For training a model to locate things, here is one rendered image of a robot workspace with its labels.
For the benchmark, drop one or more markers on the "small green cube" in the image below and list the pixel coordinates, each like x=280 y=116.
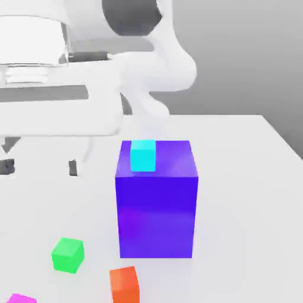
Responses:
x=68 y=256

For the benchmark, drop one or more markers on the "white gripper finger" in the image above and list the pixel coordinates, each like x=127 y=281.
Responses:
x=7 y=167
x=73 y=168

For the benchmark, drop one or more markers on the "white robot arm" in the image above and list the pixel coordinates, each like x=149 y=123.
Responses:
x=165 y=66

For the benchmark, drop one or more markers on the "small cyan cube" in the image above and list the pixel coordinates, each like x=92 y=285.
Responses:
x=143 y=157

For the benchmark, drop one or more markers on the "small orange cube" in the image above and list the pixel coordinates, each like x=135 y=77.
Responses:
x=125 y=286

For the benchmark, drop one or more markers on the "large purple box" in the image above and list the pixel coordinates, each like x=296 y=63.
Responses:
x=156 y=213

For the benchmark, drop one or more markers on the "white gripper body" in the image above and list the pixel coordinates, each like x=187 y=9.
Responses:
x=71 y=118

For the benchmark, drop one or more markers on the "small magenta cube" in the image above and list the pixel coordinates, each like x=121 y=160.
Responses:
x=21 y=299

